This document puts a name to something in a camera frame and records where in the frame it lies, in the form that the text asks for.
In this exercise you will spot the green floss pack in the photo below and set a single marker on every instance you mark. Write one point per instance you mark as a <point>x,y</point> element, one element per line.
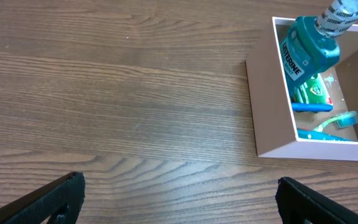
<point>312,91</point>

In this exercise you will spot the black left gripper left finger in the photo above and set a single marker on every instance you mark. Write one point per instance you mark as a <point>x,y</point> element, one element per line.
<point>57,202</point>

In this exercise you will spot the teal toothpaste tube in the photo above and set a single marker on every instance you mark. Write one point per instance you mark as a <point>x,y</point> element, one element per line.
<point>310,134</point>

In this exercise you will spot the blue mouthwash bottle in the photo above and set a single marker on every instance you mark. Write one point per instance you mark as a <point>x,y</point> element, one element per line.
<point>311,44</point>

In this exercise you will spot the blue pen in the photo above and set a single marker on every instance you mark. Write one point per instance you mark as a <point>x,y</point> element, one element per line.
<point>315,108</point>

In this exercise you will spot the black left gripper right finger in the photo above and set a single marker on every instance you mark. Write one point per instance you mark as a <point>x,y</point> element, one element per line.
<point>299,204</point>

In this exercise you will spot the white cardboard box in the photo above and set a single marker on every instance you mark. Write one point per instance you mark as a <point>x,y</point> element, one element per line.
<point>274,122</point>

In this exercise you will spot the green toothbrush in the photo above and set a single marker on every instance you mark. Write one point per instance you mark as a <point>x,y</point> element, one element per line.
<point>342,120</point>

